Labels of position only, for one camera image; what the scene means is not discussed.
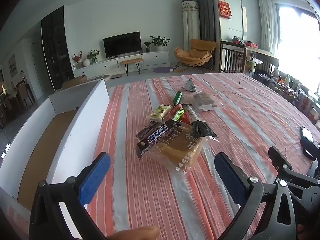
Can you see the bushy green potted plant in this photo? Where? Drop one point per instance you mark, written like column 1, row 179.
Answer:
column 93, row 55

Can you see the white television cabinet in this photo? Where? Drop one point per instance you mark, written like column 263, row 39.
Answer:
column 155, row 58

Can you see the large green potted plant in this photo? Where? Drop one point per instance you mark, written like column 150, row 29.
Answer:
column 160, row 42

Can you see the orange lounge chair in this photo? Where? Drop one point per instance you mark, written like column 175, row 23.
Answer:
column 197, row 52

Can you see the framed wall picture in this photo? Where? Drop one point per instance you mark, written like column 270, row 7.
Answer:
column 12, row 63

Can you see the black television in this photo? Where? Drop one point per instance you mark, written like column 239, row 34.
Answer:
column 122, row 43

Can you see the clear toast bread packet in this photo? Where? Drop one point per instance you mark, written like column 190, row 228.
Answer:
column 180, row 152

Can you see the dark display cabinet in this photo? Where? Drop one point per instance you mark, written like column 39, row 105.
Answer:
column 55, row 47

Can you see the clear snack packet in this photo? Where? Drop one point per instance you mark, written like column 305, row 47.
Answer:
column 203, row 100

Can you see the red wall hanging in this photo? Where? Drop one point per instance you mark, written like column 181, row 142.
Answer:
column 224, row 9

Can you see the covered standing air conditioner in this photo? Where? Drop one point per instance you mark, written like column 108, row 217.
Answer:
column 190, row 25

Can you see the white sheer curtain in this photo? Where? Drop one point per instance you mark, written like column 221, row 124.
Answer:
column 267, row 22

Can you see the cream green snack packet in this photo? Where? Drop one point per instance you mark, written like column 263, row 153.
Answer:
column 158, row 112

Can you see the white cardboard box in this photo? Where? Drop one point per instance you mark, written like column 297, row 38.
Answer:
column 82, row 120

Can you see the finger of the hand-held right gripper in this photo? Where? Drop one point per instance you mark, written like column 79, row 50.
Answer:
column 308, row 147
column 280, row 162

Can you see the orange grey striped tablecloth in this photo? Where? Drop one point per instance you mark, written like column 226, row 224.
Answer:
column 155, row 200

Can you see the long black stick packet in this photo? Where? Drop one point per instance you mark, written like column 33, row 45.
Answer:
column 197, row 122

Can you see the green plastic container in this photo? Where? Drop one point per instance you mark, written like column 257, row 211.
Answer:
column 252, row 65

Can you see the grey curtain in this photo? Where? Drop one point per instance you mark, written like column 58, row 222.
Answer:
column 205, row 17

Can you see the wooden bench with metal legs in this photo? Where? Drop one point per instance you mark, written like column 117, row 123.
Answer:
column 131, row 60

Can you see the pile of clothes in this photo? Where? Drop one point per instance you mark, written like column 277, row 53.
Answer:
column 240, row 40

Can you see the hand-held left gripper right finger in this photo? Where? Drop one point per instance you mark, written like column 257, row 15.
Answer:
column 230, row 177

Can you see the black chocolate bar packet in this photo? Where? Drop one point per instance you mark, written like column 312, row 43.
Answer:
column 160, row 136

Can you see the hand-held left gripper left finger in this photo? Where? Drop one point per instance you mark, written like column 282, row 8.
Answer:
column 96, row 177

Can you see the green white snack packet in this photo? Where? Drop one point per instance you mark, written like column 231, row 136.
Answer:
column 178, row 116

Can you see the dark wooden slatted chair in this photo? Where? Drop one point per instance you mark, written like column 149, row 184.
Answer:
column 271, row 60
column 231, row 46

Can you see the brown cardboard box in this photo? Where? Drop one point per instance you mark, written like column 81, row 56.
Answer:
column 75, row 81

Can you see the red snack packet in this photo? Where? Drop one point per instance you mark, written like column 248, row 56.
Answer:
column 177, row 109

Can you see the round white vase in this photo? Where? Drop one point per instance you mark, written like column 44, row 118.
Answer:
column 86, row 62

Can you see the small potted plant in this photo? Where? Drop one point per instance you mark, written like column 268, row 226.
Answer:
column 147, row 46

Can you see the triangular grey snack packet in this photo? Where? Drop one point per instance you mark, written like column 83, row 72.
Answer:
column 190, row 86

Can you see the row of jars and packets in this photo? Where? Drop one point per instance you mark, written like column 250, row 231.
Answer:
column 292, row 87

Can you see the purple floor mat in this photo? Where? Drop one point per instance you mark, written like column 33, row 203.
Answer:
column 162, row 69

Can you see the green sausage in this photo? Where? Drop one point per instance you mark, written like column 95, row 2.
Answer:
column 178, row 97

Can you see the red flower plant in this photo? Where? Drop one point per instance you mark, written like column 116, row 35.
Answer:
column 78, row 58

